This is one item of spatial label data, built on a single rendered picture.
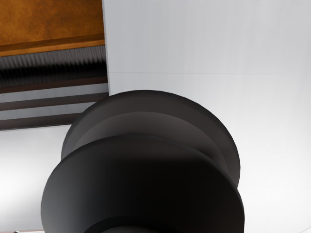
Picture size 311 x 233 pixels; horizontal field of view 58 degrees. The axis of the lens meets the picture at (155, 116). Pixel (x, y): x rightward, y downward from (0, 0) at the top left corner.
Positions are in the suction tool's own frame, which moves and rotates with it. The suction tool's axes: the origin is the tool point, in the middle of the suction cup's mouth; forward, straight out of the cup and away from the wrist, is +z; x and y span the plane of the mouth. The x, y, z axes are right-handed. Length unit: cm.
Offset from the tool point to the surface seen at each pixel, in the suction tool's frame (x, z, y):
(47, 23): -0.2, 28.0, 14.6
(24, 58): 7.1, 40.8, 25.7
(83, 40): 1.2, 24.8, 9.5
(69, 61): 7.6, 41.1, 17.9
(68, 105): 3.2, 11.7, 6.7
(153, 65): 0.0, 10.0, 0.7
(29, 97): 3.3, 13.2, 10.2
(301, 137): 4.6, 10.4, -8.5
